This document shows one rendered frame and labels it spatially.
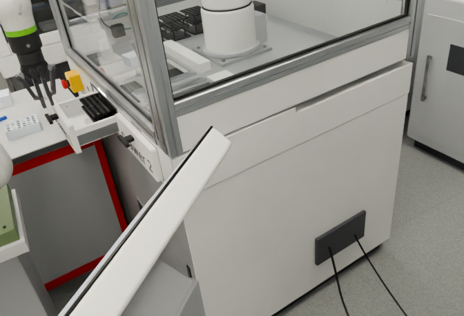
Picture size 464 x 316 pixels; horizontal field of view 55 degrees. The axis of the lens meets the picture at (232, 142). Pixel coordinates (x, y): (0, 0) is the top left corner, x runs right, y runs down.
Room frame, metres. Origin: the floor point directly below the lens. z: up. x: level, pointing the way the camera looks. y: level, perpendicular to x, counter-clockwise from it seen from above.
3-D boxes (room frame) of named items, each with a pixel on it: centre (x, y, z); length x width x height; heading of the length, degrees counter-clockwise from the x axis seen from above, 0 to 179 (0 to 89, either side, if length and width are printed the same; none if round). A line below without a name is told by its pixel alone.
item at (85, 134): (1.46, 0.39, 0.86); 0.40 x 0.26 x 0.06; 119
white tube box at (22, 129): (1.55, 0.81, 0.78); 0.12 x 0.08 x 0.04; 115
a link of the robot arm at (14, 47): (1.38, 0.61, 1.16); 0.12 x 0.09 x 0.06; 29
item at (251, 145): (1.63, 0.00, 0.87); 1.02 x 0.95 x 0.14; 29
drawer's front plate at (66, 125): (1.36, 0.57, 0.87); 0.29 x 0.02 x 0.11; 29
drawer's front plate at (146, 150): (1.15, 0.29, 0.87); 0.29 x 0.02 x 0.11; 29
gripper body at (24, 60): (1.37, 0.61, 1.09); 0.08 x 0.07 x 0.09; 119
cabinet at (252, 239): (1.62, 0.00, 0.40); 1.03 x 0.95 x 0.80; 29
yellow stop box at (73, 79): (1.71, 0.62, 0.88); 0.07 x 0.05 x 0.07; 29
